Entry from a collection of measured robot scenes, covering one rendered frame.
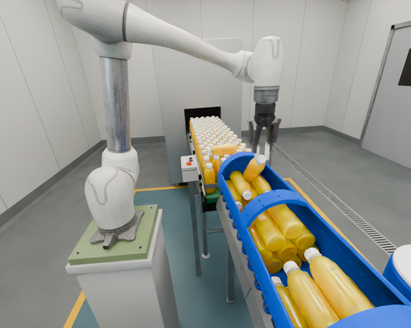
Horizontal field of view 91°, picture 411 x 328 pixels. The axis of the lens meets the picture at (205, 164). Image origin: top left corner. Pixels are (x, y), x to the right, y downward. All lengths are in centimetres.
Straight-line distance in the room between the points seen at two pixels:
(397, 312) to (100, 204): 82
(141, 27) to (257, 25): 495
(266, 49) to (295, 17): 513
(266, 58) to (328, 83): 558
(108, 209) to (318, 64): 581
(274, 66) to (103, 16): 52
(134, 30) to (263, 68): 41
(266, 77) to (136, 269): 86
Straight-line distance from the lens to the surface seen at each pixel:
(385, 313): 54
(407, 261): 98
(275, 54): 78
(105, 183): 81
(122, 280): 99
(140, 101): 548
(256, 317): 87
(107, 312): 118
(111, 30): 73
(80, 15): 75
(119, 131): 93
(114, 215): 86
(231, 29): 544
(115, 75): 89
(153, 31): 72
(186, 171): 127
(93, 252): 93
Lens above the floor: 163
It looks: 24 degrees down
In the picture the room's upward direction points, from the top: 3 degrees counter-clockwise
